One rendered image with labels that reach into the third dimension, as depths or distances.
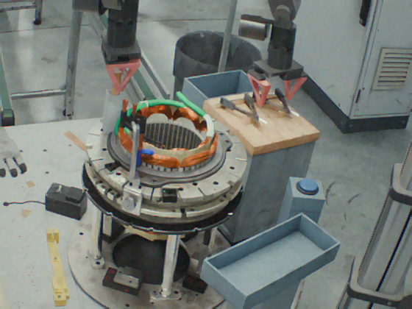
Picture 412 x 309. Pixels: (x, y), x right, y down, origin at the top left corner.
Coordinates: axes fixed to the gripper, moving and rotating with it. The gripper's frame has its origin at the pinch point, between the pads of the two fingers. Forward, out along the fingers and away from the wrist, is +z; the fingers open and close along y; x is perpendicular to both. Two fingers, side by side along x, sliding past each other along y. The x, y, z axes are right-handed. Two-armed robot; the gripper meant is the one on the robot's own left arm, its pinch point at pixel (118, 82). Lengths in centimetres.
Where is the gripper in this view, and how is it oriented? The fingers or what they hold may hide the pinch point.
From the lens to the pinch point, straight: 136.3
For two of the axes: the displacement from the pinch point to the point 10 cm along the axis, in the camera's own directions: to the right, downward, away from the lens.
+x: 9.6, -0.8, 2.8
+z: -1.1, 8.0, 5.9
